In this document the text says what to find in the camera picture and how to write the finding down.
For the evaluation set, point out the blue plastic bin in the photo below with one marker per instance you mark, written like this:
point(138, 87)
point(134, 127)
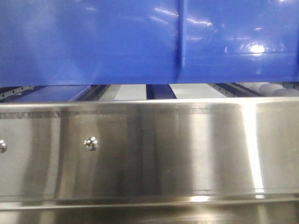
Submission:
point(71, 42)

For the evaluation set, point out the white conveyor roller front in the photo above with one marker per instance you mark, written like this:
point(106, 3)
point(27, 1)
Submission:
point(285, 93)

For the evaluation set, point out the right dome screw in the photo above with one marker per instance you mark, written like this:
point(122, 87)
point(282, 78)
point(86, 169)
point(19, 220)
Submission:
point(91, 143)

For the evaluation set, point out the dome screw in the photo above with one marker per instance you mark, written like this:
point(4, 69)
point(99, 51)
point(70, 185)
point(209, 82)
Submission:
point(3, 146)
point(91, 143)

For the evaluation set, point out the stainless steel side panel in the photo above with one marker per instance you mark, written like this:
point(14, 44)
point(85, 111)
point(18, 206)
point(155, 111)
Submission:
point(199, 161)

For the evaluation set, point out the left dome screw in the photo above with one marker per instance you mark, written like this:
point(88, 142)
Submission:
point(3, 146)

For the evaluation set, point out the dark metal frame rail left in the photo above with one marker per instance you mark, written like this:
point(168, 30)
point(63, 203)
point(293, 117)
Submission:
point(90, 93)

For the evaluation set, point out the dark metal frame rail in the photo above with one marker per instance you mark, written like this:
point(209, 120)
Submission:
point(233, 90)
point(90, 93)

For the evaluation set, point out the dark metal frame rail right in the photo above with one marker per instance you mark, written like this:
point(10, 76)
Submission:
point(233, 90)

